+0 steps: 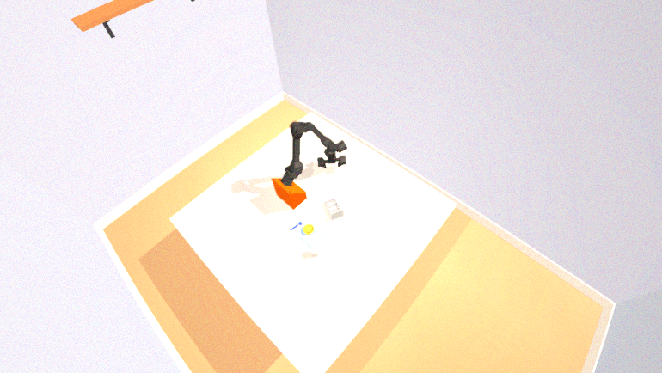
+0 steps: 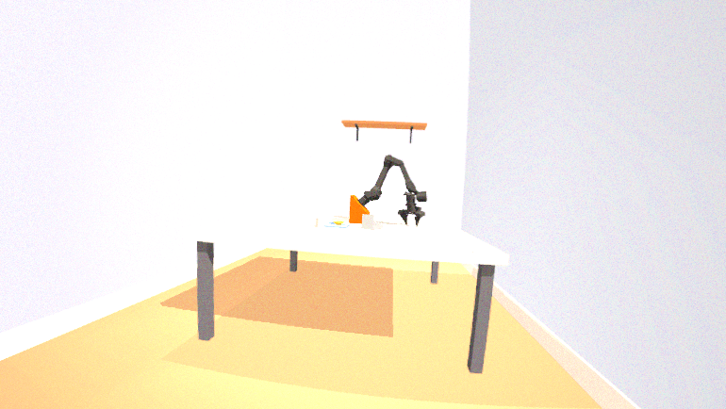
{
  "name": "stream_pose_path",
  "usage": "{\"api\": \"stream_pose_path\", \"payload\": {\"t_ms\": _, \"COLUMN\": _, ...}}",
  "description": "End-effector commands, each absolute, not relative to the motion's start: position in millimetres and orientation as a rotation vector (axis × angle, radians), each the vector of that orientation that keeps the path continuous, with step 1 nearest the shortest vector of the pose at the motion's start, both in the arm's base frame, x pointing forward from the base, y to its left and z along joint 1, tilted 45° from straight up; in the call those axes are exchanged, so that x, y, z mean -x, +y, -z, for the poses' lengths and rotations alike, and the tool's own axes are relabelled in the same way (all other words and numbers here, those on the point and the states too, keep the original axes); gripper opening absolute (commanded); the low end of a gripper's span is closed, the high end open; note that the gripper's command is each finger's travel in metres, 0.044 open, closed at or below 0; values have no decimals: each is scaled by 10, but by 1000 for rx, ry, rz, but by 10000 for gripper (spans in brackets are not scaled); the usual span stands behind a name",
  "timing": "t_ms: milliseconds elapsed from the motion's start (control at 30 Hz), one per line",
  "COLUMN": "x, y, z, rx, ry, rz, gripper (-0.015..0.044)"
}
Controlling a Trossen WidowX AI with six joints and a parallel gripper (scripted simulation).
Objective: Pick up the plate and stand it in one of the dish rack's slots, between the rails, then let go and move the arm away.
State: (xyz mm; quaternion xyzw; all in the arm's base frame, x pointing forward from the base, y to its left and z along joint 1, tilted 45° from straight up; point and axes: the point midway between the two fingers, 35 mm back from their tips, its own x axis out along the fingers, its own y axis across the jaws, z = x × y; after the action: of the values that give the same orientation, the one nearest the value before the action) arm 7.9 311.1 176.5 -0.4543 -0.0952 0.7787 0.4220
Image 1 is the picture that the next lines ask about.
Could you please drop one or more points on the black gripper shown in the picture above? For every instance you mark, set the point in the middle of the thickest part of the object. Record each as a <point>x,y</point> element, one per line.
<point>322,163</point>

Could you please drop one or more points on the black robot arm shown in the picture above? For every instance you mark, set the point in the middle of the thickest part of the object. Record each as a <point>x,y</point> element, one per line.
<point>295,168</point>

